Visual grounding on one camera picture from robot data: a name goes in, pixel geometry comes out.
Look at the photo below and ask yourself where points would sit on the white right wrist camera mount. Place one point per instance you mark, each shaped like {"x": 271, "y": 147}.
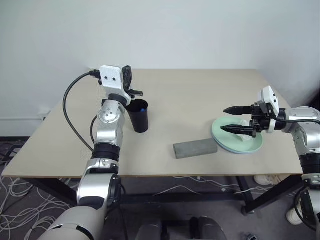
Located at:
{"x": 271, "y": 97}

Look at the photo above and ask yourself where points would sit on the black plastic cup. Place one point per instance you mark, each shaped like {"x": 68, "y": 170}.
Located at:
{"x": 140, "y": 122}

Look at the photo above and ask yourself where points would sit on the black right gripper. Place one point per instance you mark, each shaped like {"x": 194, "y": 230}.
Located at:
{"x": 261, "y": 120}

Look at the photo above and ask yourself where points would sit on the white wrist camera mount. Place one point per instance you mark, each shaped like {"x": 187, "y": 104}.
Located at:
{"x": 271, "y": 97}
{"x": 111, "y": 77}

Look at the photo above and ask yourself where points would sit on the pale blue plate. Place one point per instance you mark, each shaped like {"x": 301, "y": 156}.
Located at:
{"x": 232, "y": 151}

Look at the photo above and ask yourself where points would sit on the pale green plate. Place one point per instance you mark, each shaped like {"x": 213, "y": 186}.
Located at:
{"x": 225, "y": 140}

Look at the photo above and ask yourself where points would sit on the black metal table frame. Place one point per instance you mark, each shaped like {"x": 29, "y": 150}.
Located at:
{"x": 245, "y": 192}

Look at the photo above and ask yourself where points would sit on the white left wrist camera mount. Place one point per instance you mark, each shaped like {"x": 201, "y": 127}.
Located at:
{"x": 111, "y": 77}

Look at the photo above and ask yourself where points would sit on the white sneaker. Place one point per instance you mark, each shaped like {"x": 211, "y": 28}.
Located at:
{"x": 295, "y": 216}
{"x": 267, "y": 179}

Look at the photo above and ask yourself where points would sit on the dark rounded shape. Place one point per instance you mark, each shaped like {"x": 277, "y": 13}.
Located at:
{"x": 150, "y": 231}

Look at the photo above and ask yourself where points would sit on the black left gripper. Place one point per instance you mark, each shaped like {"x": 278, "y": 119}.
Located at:
{"x": 127, "y": 83}

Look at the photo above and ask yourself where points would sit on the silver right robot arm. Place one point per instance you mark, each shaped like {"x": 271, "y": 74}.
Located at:
{"x": 302, "y": 117}

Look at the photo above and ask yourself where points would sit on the crumpled white tissue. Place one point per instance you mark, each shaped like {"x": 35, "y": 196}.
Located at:
{"x": 246, "y": 138}

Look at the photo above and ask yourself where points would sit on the grey glasses case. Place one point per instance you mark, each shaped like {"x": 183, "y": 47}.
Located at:
{"x": 195, "y": 148}

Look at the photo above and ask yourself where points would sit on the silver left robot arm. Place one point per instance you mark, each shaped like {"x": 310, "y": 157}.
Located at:
{"x": 107, "y": 130}

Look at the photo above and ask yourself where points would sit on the small dark floor object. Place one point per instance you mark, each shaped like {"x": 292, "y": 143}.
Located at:
{"x": 248, "y": 236}

